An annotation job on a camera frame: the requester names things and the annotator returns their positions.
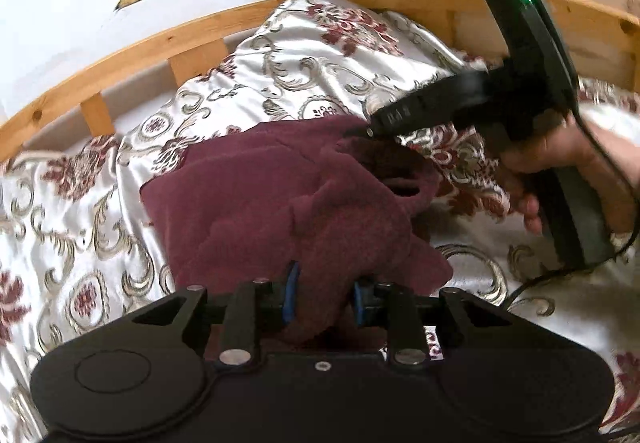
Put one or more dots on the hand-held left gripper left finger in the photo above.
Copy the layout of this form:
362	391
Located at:
292	294

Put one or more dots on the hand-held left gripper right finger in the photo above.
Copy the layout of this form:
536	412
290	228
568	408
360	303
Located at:
358	299

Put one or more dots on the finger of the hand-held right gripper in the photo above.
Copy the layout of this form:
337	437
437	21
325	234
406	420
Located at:
425	108

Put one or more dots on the maroon long-sleeved sweater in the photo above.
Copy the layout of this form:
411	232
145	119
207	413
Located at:
280	203

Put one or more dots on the person's right forearm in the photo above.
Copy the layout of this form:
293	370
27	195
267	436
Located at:
625	163

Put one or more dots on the person's right hand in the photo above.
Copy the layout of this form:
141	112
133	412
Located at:
555	158

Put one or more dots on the floral satin blanket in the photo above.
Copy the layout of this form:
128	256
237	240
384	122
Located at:
75	223

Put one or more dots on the wooden bed frame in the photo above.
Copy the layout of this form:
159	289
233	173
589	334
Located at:
150	43

